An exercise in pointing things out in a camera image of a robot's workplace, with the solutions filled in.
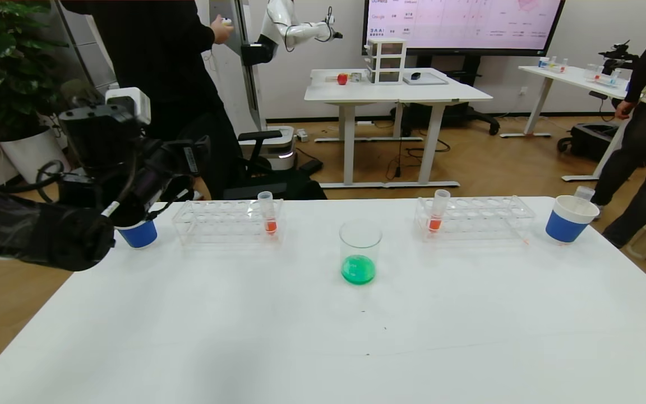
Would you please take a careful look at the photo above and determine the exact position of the large TV screen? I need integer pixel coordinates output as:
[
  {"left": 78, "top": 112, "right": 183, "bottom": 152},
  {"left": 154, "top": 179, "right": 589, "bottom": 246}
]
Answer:
[{"left": 363, "top": 0, "right": 566, "bottom": 57}]

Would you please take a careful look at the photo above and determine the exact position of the red pigment test tube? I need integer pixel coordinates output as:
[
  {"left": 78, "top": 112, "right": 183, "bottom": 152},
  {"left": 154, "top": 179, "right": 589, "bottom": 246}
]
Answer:
[
  {"left": 427, "top": 189, "right": 451, "bottom": 232},
  {"left": 258, "top": 191, "right": 278, "bottom": 235}
]

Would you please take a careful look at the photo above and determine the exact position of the green potted plant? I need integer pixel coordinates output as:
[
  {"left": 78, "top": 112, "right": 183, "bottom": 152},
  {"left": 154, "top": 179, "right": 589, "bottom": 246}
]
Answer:
[{"left": 0, "top": 0, "right": 68, "bottom": 141}]

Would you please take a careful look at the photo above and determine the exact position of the clear glass beaker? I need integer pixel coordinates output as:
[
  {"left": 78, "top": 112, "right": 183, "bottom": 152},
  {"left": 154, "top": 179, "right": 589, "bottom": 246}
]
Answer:
[{"left": 339, "top": 220, "right": 383, "bottom": 286}]

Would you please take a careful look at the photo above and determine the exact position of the clear acrylic tube rack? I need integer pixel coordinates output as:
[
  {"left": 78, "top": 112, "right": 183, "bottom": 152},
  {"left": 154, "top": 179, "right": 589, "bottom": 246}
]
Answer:
[
  {"left": 415, "top": 195, "right": 537, "bottom": 242},
  {"left": 172, "top": 199, "right": 285, "bottom": 245}
]

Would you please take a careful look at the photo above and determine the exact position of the person in black clothes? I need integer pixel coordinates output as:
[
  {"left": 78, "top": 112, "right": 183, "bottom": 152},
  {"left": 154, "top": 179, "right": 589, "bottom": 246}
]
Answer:
[{"left": 59, "top": 0, "right": 245, "bottom": 200}]

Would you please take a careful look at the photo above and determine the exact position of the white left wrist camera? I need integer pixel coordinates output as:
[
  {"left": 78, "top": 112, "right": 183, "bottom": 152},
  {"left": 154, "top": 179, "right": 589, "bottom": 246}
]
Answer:
[{"left": 105, "top": 87, "right": 151, "bottom": 125}]

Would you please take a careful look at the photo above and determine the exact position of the white plant pot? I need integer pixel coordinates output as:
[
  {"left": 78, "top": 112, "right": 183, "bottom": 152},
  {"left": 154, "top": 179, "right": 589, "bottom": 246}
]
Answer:
[{"left": 0, "top": 126, "right": 71, "bottom": 183}]

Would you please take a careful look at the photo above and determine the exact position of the white standing desk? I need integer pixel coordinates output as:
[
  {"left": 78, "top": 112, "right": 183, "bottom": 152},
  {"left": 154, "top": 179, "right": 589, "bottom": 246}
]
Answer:
[
  {"left": 499, "top": 65, "right": 638, "bottom": 183},
  {"left": 304, "top": 68, "right": 493, "bottom": 189}
]

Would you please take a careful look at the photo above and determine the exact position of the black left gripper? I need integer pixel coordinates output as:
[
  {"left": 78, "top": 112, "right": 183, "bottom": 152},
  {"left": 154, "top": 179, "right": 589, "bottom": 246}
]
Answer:
[{"left": 144, "top": 135, "right": 211, "bottom": 179}]

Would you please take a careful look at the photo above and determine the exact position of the white clear drawer unit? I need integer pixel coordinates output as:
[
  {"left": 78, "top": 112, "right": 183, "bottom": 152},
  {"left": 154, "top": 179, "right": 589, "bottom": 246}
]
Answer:
[{"left": 367, "top": 38, "right": 408, "bottom": 86}]

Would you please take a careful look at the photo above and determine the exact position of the black wheeled robot base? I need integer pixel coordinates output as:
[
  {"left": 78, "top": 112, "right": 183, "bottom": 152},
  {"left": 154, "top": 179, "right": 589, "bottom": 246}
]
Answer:
[{"left": 556, "top": 123, "right": 621, "bottom": 163}]

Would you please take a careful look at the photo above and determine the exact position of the black TV stand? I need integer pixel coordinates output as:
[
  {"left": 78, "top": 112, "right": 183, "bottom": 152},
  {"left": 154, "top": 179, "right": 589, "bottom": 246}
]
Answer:
[{"left": 393, "top": 55, "right": 500, "bottom": 137}]

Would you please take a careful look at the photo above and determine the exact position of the blue white paper cup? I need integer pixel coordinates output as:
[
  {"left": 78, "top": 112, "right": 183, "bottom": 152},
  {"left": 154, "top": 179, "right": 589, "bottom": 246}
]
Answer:
[
  {"left": 117, "top": 219, "right": 158, "bottom": 249},
  {"left": 545, "top": 195, "right": 600, "bottom": 244}
]

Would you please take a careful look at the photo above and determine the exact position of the black office chair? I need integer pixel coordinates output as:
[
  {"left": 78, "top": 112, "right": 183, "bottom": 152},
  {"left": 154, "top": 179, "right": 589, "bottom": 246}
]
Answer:
[{"left": 225, "top": 130, "right": 326, "bottom": 201}]

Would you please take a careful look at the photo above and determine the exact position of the black camera rig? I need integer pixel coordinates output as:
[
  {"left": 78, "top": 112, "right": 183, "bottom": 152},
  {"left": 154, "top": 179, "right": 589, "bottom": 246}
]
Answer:
[{"left": 599, "top": 40, "right": 640, "bottom": 74}]

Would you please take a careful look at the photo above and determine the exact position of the grey flat pad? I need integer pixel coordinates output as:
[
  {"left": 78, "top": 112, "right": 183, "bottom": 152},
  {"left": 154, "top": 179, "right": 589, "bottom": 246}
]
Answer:
[{"left": 402, "top": 74, "right": 448, "bottom": 87}]

